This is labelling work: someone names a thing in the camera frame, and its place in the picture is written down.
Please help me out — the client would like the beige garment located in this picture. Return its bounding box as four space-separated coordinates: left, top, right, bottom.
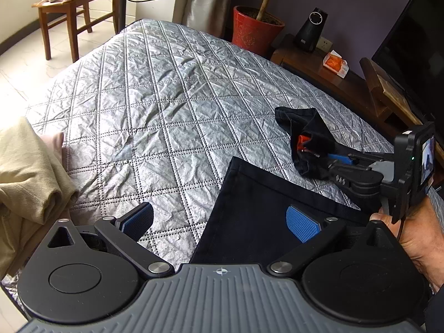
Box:
0 116 80 268

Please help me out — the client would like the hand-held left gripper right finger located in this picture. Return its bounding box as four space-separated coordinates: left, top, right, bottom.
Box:
267 205 400 279

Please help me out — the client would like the pink cloth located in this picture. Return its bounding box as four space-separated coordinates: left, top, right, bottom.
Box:
39 131 65 157

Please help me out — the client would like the orange tissue pack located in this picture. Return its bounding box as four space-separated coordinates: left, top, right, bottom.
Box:
322 50 349 77

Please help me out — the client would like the red plant pot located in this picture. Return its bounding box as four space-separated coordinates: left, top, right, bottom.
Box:
231 5 286 56

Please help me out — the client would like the black speaker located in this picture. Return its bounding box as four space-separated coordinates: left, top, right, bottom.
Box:
294 7 330 54

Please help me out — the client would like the black television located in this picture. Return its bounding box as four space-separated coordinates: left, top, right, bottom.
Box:
371 0 444 126

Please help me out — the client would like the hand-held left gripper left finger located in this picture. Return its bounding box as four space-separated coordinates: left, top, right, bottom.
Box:
47 202 176 280

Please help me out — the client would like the wooden chair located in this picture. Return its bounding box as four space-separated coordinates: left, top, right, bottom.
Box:
31 0 115 63

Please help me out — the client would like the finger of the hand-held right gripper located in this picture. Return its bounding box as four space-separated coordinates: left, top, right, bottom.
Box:
326 150 395 166
321 162 370 185

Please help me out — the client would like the person's right hand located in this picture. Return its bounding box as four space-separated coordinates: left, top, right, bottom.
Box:
369 196 444 294

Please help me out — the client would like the wooden television riser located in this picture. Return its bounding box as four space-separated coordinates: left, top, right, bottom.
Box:
359 57 423 126

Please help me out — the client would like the beige curtain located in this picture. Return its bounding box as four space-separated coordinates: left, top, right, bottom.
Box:
171 0 239 39

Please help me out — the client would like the silver quilted bed cover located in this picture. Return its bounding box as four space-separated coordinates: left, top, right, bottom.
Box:
0 19 405 287

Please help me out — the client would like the wooden television cabinet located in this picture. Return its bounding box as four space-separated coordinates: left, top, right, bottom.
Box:
270 34 444 169

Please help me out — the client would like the dark jacket with orange lining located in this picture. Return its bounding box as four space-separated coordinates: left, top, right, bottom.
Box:
190 107 380 265

